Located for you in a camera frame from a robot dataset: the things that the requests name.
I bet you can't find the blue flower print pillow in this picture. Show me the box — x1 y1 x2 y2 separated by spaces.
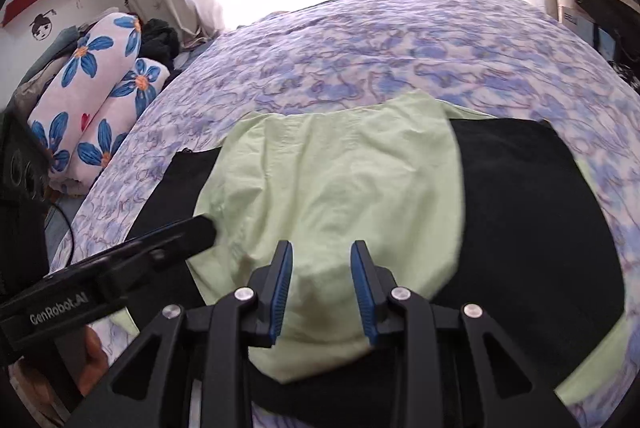
67 57 171 196
27 12 143 176

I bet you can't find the person's left hand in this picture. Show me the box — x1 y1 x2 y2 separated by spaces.
80 324 112 396

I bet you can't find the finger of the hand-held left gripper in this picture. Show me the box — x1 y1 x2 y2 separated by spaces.
100 214 217 281

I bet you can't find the cartoon face wall sticker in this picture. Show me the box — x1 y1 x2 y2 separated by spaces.
29 7 57 42

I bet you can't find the dark cloth pile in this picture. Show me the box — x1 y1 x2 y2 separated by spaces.
141 18 182 70

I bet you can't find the black cable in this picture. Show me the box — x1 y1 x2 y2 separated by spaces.
44 202 77 268

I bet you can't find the green and black jacket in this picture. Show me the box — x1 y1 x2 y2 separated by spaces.
107 89 628 414

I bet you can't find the purple floral bedsheet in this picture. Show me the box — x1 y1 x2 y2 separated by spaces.
47 0 640 428

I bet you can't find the black speaker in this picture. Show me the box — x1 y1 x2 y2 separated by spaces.
0 111 52 211

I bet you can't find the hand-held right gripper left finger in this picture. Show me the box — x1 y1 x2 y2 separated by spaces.
70 239 294 428

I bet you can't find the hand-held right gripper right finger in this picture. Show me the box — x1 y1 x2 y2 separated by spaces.
350 239 581 428

